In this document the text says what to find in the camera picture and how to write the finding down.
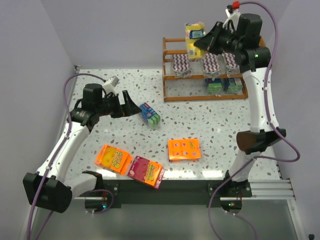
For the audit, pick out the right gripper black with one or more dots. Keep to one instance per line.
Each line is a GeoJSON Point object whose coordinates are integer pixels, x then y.
{"type": "Point", "coordinates": [219, 38]}

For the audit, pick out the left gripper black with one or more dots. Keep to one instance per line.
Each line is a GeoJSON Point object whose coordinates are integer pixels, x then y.
{"type": "Point", "coordinates": [120, 106]}

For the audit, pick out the yellow sponge pack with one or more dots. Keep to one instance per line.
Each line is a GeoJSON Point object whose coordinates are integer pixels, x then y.
{"type": "Point", "coordinates": [194, 32]}

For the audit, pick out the blue green sponge pack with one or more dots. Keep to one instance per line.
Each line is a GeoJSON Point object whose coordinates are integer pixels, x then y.
{"type": "Point", "coordinates": [233, 85]}
{"type": "Point", "coordinates": [214, 86]}
{"type": "Point", "coordinates": [149, 116]}

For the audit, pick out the pink grey zigzag sponge pack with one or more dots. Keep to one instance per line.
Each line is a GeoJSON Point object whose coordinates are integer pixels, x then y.
{"type": "Point", "coordinates": [231, 67]}

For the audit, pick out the silver scourer pack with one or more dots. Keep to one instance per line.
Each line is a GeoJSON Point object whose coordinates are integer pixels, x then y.
{"type": "Point", "coordinates": [181, 66]}

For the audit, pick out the orange Scrub Daddy box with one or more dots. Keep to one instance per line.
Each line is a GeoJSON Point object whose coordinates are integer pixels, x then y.
{"type": "Point", "coordinates": [114, 159]}

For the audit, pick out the orange Scrub Mommy box back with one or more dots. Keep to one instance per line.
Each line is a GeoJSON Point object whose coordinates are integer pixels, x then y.
{"type": "Point", "coordinates": [184, 149]}

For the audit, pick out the pink Scrub Mommy box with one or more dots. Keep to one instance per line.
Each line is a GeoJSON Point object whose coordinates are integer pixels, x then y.
{"type": "Point", "coordinates": [146, 171]}

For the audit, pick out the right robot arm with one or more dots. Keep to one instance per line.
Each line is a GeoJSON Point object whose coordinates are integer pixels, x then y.
{"type": "Point", "coordinates": [240, 36]}

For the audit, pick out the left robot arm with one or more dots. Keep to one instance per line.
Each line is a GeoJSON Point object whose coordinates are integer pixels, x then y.
{"type": "Point", "coordinates": [48, 188]}

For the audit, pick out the orange wooden shelf rack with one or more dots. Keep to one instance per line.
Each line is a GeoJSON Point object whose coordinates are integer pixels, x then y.
{"type": "Point", "coordinates": [192, 88]}

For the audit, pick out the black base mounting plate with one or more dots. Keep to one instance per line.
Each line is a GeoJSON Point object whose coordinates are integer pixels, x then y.
{"type": "Point", "coordinates": [175, 192]}

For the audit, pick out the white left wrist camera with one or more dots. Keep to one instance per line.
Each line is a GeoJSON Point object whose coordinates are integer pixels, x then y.
{"type": "Point", "coordinates": [110, 84]}

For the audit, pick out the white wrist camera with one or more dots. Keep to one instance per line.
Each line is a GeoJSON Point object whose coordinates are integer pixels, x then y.
{"type": "Point", "coordinates": [110, 84]}
{"type": "Point", "coordinates": [232, 15]}

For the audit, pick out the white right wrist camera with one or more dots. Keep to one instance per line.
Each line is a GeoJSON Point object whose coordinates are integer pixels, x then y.
{"type": "Point", "coordinates": [232, 15]}

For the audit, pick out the aluminium rail frame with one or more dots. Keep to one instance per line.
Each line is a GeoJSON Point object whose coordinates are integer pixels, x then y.
{"type": "Point", "coordinates": [272, 189]}

